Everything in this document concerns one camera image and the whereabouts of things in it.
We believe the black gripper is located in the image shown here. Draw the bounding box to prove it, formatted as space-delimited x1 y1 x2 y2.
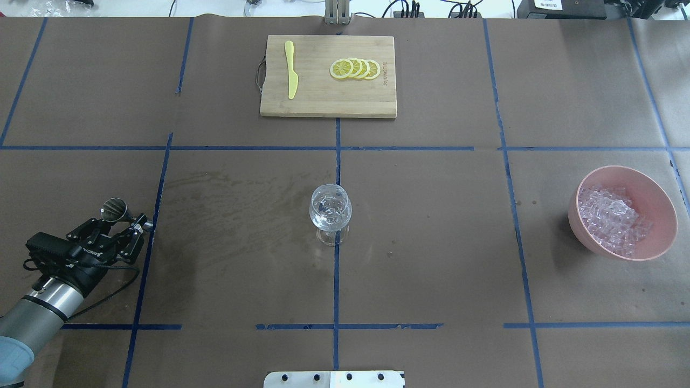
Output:
51 213 149 294

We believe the steel double jigger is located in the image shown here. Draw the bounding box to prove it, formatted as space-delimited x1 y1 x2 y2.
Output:
100 197 154 232

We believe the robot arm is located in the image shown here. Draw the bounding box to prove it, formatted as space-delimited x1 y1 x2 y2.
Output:
1 214 152 387

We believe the clear wine glass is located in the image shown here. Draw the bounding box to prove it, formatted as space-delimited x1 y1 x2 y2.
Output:
309 184 353 246

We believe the clear ice cubes pile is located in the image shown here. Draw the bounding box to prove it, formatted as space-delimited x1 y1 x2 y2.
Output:
577 185 653 258

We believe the yellow plastic knife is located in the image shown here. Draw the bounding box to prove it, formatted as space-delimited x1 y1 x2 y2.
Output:
284 41 299 99

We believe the bamboo cutting board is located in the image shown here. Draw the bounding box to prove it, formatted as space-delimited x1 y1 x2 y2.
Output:
260 34 398 120

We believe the front lemon slice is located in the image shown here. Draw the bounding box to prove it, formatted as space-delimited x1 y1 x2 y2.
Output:
329 59 355 79

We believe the lemon slice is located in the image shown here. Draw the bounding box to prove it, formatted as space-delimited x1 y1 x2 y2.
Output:
347 58 363 78
329 59 355 79
364 59 381 80
355 59 370 79

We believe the back lemon slice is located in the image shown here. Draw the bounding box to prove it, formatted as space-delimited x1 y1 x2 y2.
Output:
364 59 381 80

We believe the black device box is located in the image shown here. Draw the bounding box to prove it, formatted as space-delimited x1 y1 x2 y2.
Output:
516 1 606 20

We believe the pink bowl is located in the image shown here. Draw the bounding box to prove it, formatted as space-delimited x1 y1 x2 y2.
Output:
567 165 678 262

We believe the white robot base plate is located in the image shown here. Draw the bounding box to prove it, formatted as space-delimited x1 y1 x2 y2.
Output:
263 370 406 387

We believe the aluminium frame post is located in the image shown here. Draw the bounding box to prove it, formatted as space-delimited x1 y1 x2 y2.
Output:
325 0 352 25

